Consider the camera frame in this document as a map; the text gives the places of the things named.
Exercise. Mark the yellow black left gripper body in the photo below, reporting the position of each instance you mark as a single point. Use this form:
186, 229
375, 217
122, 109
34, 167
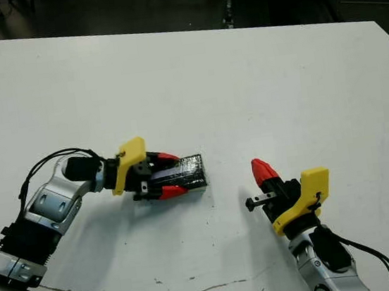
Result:
131, 149

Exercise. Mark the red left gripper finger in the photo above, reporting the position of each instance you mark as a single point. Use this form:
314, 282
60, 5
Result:
172, 192
165, 157

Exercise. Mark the glossy black box lid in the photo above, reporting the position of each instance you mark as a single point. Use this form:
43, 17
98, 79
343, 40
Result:
187, 171

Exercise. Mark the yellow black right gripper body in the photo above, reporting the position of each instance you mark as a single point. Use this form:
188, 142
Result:
316, 183

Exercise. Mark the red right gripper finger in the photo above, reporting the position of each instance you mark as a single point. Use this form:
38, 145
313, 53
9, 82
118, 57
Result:
271, 175
259, 173

